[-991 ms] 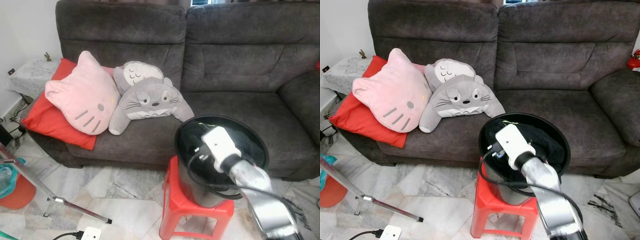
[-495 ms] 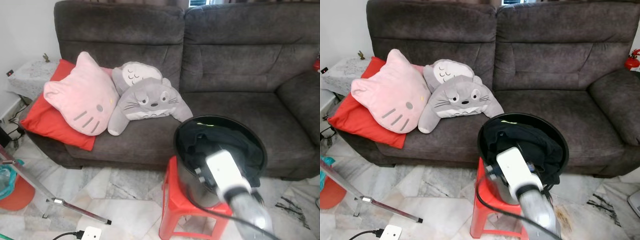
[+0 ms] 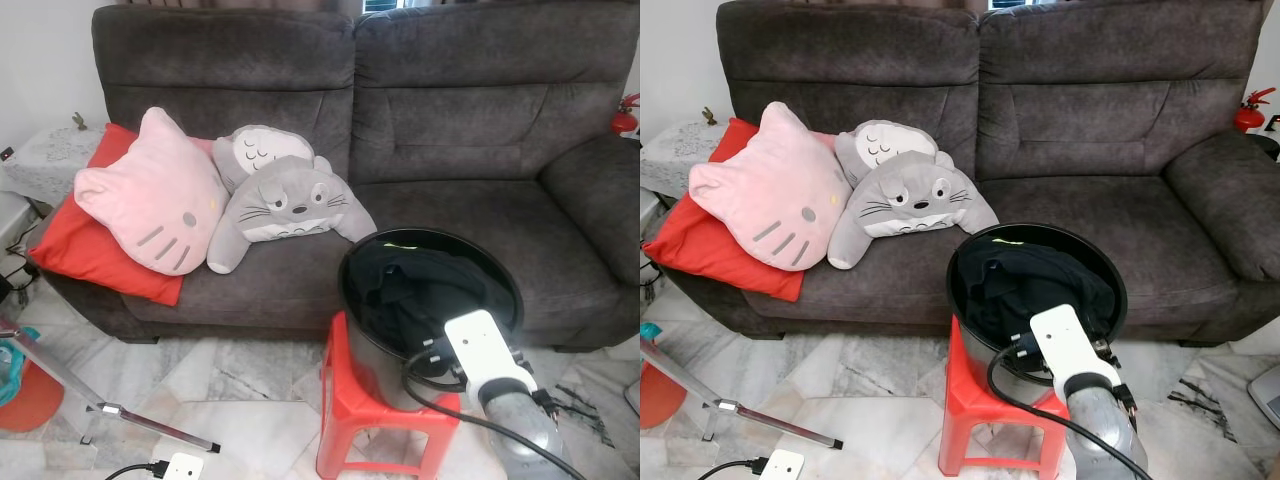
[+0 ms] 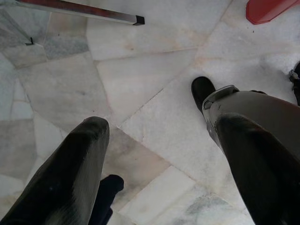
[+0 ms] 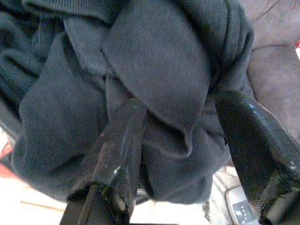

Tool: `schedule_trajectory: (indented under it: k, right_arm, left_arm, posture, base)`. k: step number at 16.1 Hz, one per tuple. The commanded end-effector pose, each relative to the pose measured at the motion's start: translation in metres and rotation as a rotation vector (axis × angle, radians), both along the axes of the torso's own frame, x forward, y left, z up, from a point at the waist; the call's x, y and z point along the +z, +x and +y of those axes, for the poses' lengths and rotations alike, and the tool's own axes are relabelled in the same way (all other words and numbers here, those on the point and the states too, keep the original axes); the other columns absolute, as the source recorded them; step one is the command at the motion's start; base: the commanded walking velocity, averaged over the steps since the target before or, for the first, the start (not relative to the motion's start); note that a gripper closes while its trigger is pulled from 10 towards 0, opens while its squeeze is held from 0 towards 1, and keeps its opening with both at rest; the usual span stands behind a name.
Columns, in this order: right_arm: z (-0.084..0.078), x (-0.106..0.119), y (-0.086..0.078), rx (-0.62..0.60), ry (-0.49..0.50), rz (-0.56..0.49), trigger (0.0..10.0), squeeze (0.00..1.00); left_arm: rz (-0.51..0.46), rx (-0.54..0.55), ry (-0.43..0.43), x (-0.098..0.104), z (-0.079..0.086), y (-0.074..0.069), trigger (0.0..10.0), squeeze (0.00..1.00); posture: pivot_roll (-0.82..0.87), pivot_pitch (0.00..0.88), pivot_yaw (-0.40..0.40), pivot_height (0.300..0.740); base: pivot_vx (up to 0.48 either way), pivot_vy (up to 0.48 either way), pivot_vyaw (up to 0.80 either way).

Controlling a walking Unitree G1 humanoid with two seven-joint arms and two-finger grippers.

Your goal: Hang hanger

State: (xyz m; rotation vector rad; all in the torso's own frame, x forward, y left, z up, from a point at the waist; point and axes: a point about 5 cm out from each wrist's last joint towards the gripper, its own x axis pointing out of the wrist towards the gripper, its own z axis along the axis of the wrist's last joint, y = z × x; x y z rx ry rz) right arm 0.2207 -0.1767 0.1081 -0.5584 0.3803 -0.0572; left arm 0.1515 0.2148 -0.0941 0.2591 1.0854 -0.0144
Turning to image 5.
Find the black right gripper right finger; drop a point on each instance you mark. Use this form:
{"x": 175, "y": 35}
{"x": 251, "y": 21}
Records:
{"x": 257, "y": 152}

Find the grey remote control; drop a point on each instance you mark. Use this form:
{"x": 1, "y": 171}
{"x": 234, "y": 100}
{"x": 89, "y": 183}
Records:
{"x": 241, "y": 208}

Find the red plastic stool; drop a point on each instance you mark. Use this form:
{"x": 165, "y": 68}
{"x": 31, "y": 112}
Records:
{"x": 5, "y": 150}

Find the plain black shirt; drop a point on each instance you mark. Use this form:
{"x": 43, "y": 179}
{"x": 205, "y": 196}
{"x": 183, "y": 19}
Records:
{"x": 152, "y": 58}

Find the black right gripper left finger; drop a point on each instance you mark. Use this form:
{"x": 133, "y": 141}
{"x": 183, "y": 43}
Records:
{"x": 117, "y": 152}

